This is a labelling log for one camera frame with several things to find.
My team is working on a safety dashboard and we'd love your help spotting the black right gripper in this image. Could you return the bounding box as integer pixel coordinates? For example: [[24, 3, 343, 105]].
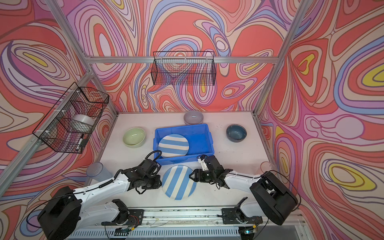
[[189, 169, 216, 183]]

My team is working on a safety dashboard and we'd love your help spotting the blue plastic bin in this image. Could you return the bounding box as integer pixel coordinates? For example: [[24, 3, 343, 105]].
[[153, 124, 215, 166]]

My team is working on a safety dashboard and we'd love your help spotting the green bowl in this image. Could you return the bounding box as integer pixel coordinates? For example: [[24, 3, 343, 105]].
[[123, 127, 146, 148]]

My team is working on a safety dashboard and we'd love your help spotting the blue white striped plate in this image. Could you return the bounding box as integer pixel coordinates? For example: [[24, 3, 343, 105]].
[[158, 134, 190, 158]]

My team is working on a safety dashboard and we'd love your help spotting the dark blue bowl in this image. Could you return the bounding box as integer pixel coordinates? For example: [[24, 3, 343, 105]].
[[226, 124, 248, 143]]

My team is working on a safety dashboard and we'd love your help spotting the clear blue plastic cup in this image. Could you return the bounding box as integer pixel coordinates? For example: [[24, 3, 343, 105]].
[[86, 162, 113, 182]]

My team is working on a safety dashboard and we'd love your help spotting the grey purple bowl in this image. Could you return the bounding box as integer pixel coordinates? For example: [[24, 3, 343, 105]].
[[183, 111, 204, 125]]

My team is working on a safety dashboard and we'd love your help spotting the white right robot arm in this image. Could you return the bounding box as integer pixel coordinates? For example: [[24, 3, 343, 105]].
[[189, 155, 301, 226]]

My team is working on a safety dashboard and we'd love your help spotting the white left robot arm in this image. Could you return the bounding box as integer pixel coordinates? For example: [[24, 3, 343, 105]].
[[37, 159, 162, 240]]

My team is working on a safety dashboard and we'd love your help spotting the clear pink plastic cup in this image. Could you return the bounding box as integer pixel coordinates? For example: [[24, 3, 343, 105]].
[[259, 162, 274, 174]]

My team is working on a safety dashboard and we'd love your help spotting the white tape roll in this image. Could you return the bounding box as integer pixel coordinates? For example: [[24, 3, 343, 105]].
[[70, 114, 95, 134]]

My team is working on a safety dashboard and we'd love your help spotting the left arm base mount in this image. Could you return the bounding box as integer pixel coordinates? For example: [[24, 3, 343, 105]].
[[101, 209, 144, 227]]

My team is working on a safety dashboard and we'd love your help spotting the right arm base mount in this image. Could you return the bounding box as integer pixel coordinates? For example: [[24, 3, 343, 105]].
[[218, 208, 263, 226]]

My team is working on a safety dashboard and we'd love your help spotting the black wire basket left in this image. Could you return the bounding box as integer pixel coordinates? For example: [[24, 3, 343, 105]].
[[33, 83, 110, 154]]

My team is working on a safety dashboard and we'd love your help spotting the black wire basket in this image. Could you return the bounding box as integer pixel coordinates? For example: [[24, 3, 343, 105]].
[[33, 83, 110, 154], [151, 51, 217, 86]]

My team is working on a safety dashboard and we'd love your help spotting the black wire basket back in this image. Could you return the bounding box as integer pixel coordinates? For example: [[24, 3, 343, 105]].
[[151, 51, 217, 86]]

